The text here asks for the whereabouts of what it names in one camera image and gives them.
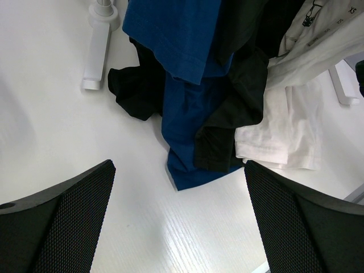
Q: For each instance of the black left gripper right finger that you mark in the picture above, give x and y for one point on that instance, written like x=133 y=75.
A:
x=302 y=229

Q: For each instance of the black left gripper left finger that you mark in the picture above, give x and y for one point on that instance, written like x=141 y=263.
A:
x=57 y=229

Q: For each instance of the black t-shirt back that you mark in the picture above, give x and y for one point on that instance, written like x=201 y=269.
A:
x=139 y=90

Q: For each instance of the black t-shirt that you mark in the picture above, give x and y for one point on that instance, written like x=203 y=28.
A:
x=249 y=35
x=139 y=90

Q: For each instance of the green and white raglan shirt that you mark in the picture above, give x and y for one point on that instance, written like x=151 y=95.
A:
x=321 y=34

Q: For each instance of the black t-shirt middle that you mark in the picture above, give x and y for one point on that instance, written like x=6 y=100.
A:
x=249 y=35

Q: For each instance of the blue t-shirt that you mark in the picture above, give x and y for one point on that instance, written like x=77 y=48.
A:
x=180 y=35

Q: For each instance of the white metal clothes rack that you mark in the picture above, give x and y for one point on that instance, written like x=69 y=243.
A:
x=103 y=19

